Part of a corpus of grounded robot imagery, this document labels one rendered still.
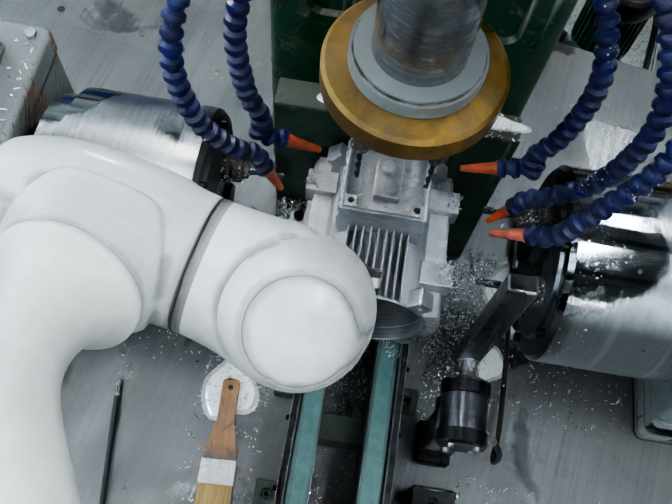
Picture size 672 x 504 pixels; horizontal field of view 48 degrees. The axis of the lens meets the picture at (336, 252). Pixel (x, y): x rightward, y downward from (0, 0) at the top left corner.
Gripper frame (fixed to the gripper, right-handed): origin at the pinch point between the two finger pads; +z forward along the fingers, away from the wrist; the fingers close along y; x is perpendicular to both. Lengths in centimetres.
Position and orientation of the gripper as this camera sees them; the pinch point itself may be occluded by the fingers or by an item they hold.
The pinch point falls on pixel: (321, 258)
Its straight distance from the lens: 85.6
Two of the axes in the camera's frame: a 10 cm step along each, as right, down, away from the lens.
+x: -1.6, 9.8, 1.0
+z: 0.2, -0.9, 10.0
